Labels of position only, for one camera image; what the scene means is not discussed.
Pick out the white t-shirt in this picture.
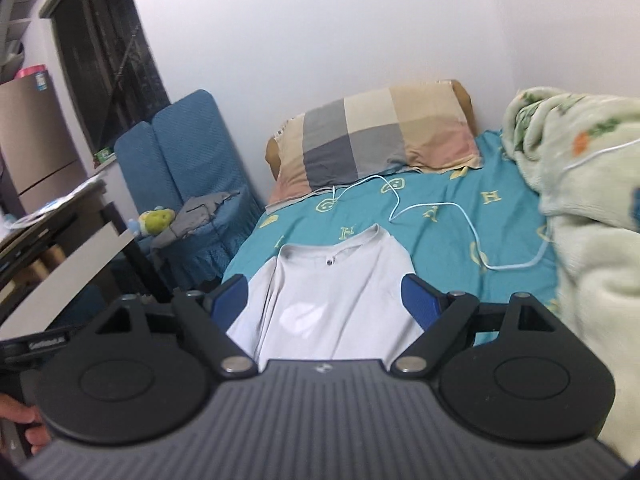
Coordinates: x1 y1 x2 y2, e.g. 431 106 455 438
227 224 424 368

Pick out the person's left hand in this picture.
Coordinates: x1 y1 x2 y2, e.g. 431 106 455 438
0 393 51 455

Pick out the teal patterned bed sheet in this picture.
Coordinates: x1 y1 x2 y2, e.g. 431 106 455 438
224 131 560 311

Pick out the grey shark plush toy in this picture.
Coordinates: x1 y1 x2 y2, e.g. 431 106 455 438
151 191 239 250

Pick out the white black desk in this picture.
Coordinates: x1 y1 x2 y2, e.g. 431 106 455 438
1 176 172 340

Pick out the green yellow plush toy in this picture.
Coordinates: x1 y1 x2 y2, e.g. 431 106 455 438
127 207 176 237

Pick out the checkered pillow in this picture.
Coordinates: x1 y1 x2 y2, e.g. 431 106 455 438
266 80 482 210

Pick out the brown cabinet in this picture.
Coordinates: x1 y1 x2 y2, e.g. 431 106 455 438
0 72 87 217

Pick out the green box on windowsill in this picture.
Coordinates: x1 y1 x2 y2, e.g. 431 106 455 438
93 148 115 167

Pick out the light green fleece blanket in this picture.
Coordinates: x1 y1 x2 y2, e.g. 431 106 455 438
502 87 640 464

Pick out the dark window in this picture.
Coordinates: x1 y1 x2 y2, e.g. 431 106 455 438
40 0 169 154

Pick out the pink lidded container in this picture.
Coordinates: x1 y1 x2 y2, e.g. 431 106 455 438
14 64 48 91

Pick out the white charging cable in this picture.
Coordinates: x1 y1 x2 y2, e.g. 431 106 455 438
305 138 640 272

